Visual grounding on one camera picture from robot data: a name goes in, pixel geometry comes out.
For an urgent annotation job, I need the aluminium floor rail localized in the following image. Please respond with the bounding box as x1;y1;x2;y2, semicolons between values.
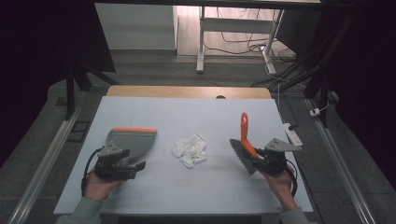
305;98;377;224
7;105;84;224

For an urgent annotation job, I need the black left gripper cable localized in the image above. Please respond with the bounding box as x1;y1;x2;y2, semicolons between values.
80;147;105;198

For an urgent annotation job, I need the white cabinet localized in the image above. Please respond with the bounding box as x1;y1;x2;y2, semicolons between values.
94;3;179;51

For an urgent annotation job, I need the white power strip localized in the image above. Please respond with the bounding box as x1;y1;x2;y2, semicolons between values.
282;122;304;147

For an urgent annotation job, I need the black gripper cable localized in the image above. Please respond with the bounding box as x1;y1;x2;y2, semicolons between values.
284;158;299;198
80;147;105;198

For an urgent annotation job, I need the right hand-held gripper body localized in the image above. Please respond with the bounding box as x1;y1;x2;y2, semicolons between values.
257;137;304;176

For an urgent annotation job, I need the orange handled grey brush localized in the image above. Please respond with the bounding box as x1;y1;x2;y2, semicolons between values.
229;112;262;175

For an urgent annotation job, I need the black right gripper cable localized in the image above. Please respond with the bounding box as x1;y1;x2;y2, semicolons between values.
284;158;299;198

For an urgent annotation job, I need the bundle of black floor cables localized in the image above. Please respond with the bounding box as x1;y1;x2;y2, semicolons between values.
203;7;297;64

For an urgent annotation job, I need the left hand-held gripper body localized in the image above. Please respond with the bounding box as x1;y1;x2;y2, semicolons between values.
93;140;138;182

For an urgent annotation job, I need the dark curtain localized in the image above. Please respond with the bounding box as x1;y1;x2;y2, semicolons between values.
323;0;396;189
0;0;117;167

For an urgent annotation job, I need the white desk frame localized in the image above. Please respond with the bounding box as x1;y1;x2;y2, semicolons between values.
195;6;285;76

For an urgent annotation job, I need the light wooden table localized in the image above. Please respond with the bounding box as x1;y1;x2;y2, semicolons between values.
106;85;273;100

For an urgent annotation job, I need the person's left hand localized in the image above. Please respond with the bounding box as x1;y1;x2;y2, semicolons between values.
83;170;123;203

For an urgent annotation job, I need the pile of white paper scraps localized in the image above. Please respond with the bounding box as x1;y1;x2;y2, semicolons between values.
172;133;208;170

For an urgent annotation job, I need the white table cover board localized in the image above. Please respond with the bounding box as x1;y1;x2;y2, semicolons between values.
53;95;314;217

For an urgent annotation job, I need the grey dustpan with orange edge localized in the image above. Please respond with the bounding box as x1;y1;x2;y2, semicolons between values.
106;127;159;166

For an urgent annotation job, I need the black metal stand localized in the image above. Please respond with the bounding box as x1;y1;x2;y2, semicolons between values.
64;60;120;121
274;12;359;129

